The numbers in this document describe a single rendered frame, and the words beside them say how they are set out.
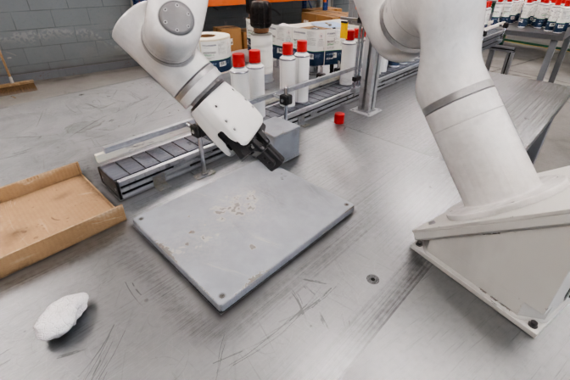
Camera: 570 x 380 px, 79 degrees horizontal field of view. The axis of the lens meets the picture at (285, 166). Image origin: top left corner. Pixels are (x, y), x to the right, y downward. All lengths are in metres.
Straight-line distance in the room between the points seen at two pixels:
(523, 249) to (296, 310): 0.34
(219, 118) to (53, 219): 0.47
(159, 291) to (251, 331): 0.17
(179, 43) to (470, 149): 0.47
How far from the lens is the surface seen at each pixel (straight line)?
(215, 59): 1.57
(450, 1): 0.63
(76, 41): 5.48
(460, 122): 0.64
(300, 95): 1.20
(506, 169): 0.64
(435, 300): 0.65
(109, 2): 5.49
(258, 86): 1.05
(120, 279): 0.69
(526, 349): 0.65
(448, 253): 0.68
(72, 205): 0.91
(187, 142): 0.98
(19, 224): 0.91
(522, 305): 0.65
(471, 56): 0.66
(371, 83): 1.26
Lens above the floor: 1.30
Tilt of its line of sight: 31 degrees down
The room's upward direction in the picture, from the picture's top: straight up
